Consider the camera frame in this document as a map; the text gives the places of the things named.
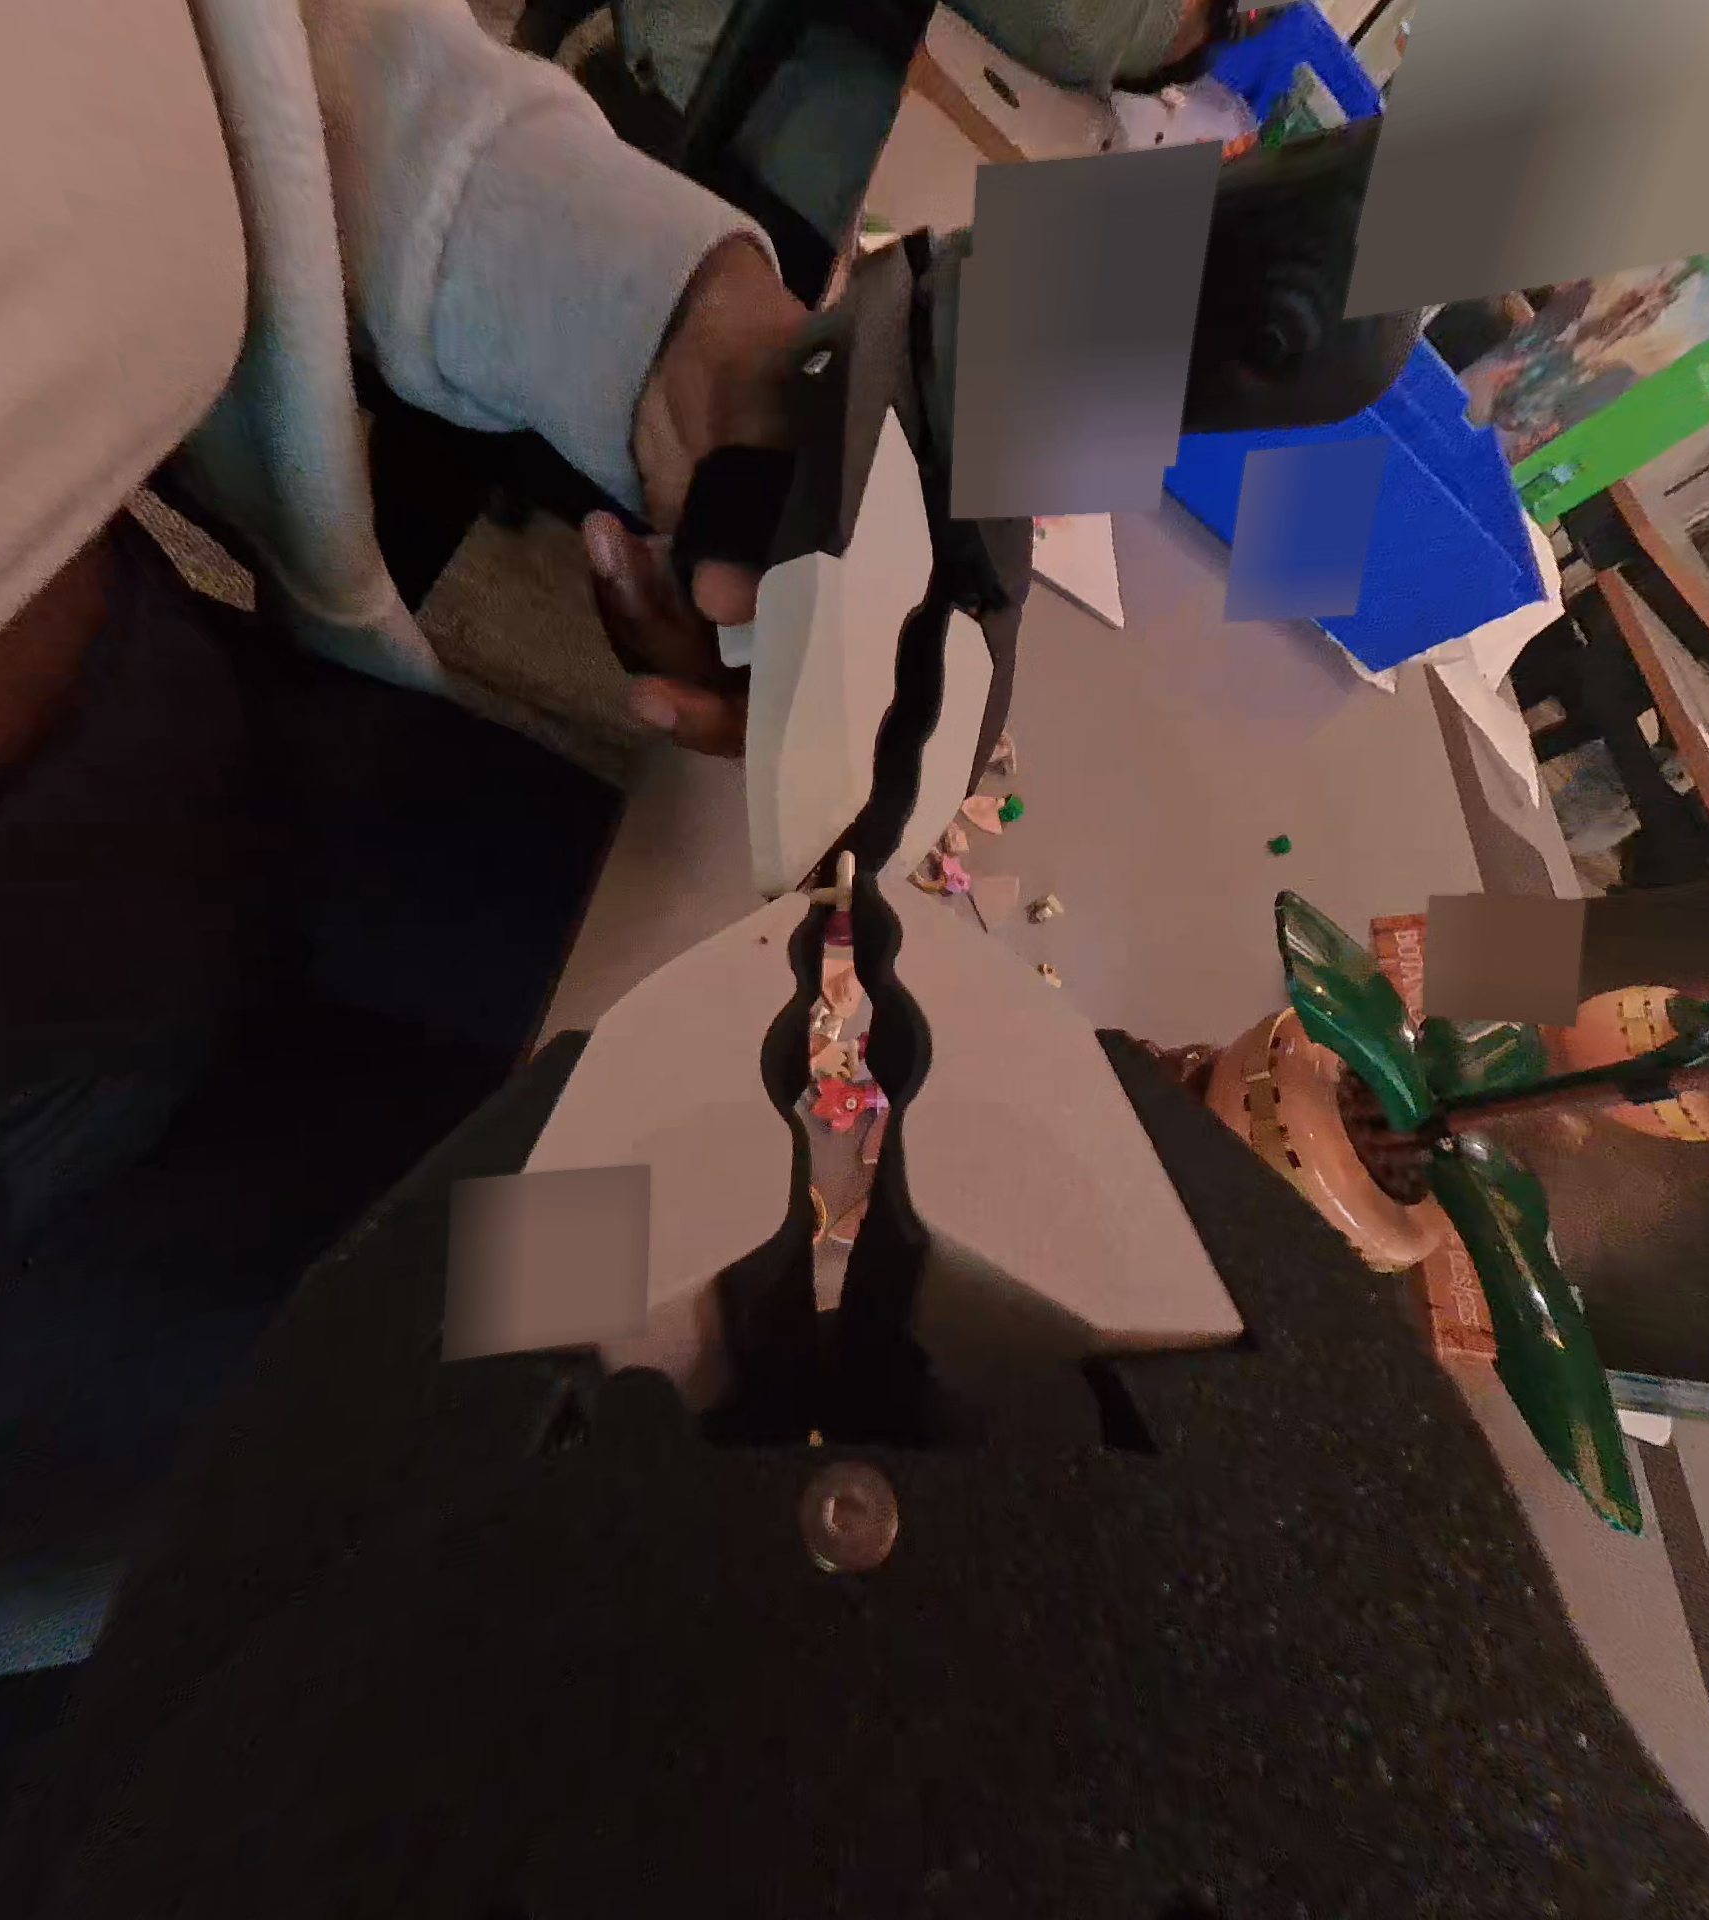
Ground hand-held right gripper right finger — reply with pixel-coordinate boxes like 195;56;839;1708
836;874;1248;1360

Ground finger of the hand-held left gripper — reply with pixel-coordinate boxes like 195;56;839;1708
885;596;1003;881
742;409;937;902

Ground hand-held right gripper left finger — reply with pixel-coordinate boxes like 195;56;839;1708
523;884;858;1370

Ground another person's forearm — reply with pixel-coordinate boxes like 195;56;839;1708
944;0;1205;91

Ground person's left hand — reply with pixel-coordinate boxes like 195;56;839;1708
584;240;829;762

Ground scattered small toy bricks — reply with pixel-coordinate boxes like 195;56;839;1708
910;732;1300;996

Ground flower instruction booklet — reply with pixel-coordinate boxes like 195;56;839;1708
1028;512;1128;632

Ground black chair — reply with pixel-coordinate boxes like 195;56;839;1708
610;0;937;307

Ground brick-built potted plant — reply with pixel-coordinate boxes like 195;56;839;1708
1202;889;1709;1536

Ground white cardboard box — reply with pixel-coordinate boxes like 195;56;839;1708
910;7;1144;165

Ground person's dark pants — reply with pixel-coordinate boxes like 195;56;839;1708
0;511;634;1683

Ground large blue plastic bin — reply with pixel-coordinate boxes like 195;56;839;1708
1161;336;1548;672

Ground white paper sheet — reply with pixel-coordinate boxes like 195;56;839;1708
1420;571;1588;906

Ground small blue plastic bin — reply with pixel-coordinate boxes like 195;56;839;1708
1210;0;1384;156

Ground wooden table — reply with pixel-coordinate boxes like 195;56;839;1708
1556;480;1709;889

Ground green printed toy box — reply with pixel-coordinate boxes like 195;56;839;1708
1425;245;1709;522

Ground person's pale hoodie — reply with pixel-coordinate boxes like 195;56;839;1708
0;0;453;730

